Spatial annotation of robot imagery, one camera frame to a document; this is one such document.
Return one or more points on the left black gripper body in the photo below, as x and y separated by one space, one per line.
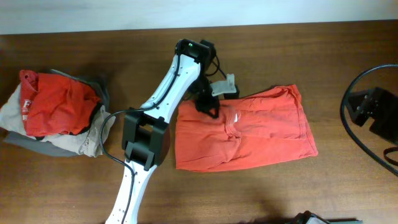
206 104

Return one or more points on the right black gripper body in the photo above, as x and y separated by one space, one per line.
372 117

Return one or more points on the orange soccer t-shirt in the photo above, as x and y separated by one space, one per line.
267 128

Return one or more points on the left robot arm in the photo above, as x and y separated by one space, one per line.
146 133

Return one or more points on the beige folded shirt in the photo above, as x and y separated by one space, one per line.
93 137

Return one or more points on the red folded shirt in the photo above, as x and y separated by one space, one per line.
56 104

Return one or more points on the grey folded shirt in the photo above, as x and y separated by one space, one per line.
102 90

